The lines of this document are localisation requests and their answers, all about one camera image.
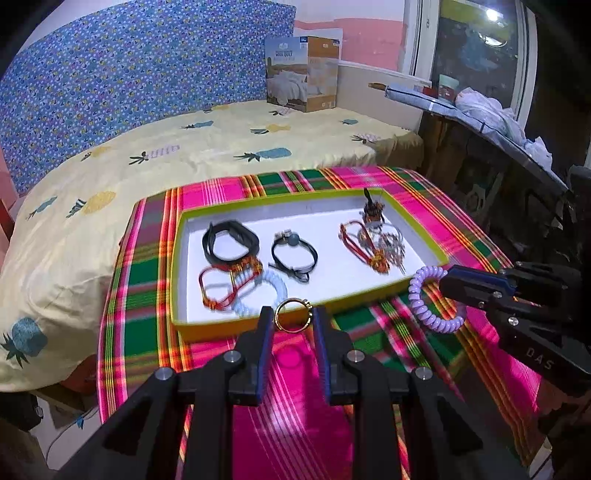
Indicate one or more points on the dark side desk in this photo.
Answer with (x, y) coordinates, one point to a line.
(530, 213)

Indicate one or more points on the bedding set cardboard box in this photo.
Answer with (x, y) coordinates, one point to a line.
(302, 72)

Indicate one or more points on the yellow pineapple bedsheet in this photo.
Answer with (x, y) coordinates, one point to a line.
(60, 258)

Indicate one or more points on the white crumpled cloth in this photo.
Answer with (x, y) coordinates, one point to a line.
(490, 111)

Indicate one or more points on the window frame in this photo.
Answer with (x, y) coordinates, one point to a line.
(489, 46)

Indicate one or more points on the blue floral headboard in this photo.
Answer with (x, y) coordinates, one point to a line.
(127, 65)

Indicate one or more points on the dark beaded tassel charm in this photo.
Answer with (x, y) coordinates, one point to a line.
(372, 212)

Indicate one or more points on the yellow-green shallow tray box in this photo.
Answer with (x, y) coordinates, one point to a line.
(340, 249)

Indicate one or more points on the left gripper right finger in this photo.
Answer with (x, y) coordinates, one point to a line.
(339, 363)

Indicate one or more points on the black cord bracelet grey bead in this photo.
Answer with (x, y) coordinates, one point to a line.
(293, 256)

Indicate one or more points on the black fitness band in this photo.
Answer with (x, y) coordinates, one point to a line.
(229, 242)

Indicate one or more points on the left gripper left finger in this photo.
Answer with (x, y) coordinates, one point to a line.
(247, 385)

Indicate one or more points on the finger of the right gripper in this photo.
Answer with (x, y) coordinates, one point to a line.
(485, 291)

